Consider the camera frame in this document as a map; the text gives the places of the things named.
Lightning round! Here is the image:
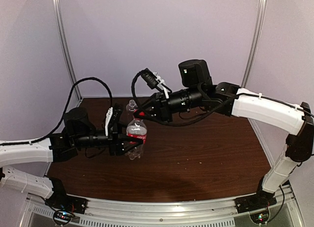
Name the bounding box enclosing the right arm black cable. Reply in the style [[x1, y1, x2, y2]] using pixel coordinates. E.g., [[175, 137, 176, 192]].
[[131, 70, 241, 127]]

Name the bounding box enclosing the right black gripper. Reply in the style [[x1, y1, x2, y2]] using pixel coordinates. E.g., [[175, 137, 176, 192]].
[[133, 86, 204, 123]]

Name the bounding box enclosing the left rear frame post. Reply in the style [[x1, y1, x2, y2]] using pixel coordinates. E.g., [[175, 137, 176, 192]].
[[51, 0, 82, 100]]

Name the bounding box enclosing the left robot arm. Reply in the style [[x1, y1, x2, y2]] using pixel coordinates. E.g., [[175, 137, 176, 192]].
[[0, 105, 146, 209]]

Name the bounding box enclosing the aluminium front frame rail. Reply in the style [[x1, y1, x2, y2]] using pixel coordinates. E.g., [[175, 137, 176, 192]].
[[17, 184, 305, 227]]

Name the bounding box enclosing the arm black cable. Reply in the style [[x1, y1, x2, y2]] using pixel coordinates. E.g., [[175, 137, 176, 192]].
[[0, 76, 114, 147], [131, 70, 241, 127]]

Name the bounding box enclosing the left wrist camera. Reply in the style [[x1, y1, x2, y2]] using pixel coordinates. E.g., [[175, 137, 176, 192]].
[[102, 103, 123, 137]]

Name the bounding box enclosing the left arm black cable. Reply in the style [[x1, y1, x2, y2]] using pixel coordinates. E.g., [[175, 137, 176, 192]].
[[0, 76, 114, 147]]

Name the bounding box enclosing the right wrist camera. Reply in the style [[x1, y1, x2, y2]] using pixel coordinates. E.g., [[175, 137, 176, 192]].
[[140, 68, 172, 99]]

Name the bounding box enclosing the frame post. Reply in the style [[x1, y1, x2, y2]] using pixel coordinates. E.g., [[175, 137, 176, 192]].
[[51, 0, 82, 100], [241, 0, 267, 87]]

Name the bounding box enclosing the right rear frame post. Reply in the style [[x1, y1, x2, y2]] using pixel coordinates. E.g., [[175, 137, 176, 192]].
[[241, 0, 267, 87]]

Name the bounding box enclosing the large clear plastic bottle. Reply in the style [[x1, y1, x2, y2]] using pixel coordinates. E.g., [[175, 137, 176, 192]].
[[126, 99, 138, 121]]

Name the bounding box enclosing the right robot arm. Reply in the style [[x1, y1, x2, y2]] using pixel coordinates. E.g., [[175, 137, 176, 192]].
[[132, 59, 314, 208]]

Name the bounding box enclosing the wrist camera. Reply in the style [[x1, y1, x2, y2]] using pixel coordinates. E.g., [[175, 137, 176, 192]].
[[102, 103, 123, 137], [140, 68, 172, 99]]

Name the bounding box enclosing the small cola bottle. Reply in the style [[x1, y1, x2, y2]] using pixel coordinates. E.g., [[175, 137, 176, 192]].
[[125, 110, 148, 161]]

